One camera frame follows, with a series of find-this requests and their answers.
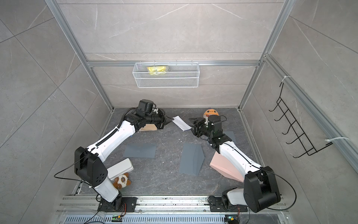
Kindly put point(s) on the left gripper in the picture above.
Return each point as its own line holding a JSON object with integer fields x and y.
{"x": 164, "y": 121}

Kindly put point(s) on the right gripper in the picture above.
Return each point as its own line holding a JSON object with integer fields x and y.
{"x": 200, "y": 122}

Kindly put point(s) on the cream letter paper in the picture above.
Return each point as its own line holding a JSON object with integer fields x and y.
{"x": 149, "y": 127}

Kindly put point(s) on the grey envelope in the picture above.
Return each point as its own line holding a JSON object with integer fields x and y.
{"x": 231, "y": 135}
{"x": 145, "y": 150}
{"x": 191, "y": 159}

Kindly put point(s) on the pink envelope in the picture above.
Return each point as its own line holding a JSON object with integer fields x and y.
{"x": 225, "y": 167}

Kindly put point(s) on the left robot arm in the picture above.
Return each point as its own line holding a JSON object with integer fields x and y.
{"x": 89, "y": 162}

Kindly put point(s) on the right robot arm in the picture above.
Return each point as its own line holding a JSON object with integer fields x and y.
{"x": 260, "y": 189}

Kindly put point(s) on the orange shark plush toy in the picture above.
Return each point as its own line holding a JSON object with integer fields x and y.
{"x": 210, "y": 112}

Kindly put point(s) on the yellow packet in basket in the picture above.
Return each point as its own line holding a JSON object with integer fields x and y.
{"x": 157, "y": 70}

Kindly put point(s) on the white rectangular box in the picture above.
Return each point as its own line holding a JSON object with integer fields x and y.
{"x": 120, "y": 168}

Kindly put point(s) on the brown panda plush toy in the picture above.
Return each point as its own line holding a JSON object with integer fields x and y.
{"x": 122, "y": 181}

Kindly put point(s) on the white wire mesh basket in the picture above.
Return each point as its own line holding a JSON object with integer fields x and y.
{"x": 180, "y": 75}

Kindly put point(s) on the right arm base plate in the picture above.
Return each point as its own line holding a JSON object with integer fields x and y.
{"x": 221, "y": 204}

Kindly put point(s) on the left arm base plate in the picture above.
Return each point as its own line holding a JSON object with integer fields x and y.
{"x": 120, "y": 204}

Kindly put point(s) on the black wire hook rack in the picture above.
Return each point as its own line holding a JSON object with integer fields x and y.
{"x": 295, "y": 127}

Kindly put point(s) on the aluminium rail base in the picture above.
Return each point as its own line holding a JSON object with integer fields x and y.
{"x": 84, "y": 209}

